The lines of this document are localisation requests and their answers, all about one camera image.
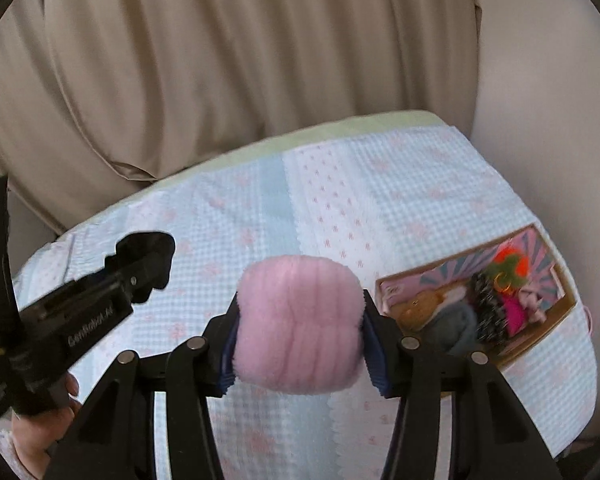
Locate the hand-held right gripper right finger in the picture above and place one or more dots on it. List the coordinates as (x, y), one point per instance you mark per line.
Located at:
(375, 360)

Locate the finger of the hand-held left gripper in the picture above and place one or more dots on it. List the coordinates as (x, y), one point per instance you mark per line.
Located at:
(145, 260)

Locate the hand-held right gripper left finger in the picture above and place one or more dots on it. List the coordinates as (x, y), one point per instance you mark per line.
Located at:
(228, 355)

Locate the brown bear plush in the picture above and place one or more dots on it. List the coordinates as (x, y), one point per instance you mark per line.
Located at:
(420, 307)

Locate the pink fuzzy roll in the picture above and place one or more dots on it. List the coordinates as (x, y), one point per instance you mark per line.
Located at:
(297, 325)

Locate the grey sock ball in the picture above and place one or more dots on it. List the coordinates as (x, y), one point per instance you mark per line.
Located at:
(455, 330)

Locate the pink and black dotted bow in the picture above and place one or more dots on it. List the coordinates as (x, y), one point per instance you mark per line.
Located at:
(490, 310)

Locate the magenta soft pouch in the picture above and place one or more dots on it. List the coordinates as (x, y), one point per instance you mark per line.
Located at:
(515, 319)

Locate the orange and green pompom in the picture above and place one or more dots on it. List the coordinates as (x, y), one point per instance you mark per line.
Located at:
(510, 260)

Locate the pale small plush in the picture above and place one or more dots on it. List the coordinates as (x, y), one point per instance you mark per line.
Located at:
(535, 305)

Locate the pink printed cardboard box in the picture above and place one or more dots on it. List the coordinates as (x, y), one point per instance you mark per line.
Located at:
(550, 310)

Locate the person's left hand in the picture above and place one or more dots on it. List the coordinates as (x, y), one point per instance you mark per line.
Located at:
(35, 435)

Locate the narrow beige curtain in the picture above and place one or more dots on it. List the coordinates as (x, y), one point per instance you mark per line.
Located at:
(20, 110)

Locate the wide beige curtain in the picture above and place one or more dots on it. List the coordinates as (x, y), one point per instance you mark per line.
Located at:
(280, 35)

